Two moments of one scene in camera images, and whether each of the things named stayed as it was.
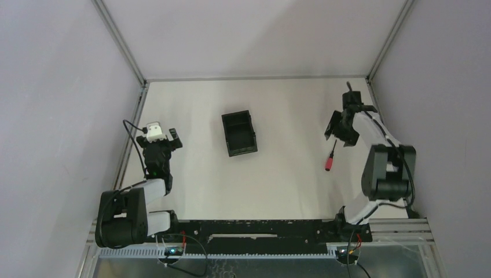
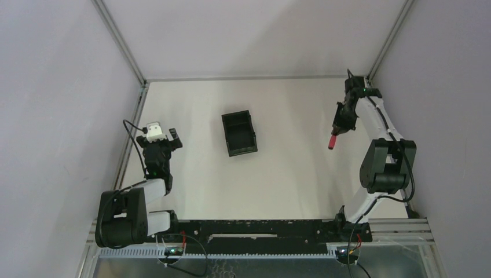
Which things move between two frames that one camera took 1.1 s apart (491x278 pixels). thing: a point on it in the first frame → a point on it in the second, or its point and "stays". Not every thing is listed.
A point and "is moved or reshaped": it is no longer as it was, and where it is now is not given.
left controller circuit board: (173, 251) stays
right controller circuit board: (341, 252) stays
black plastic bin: (240, 136) stays
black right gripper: (334, 120) → (340, 126)
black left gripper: (160, 142) stays
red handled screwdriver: (329, 161) is moved or reshaped
